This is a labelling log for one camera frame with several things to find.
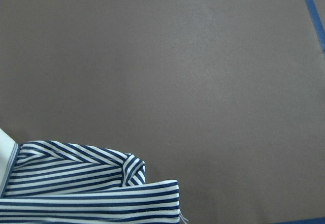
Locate brown paper table cover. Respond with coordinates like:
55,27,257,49
1,0,324,223

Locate navy white striped polo shirt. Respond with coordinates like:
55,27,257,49
1,132,187,223

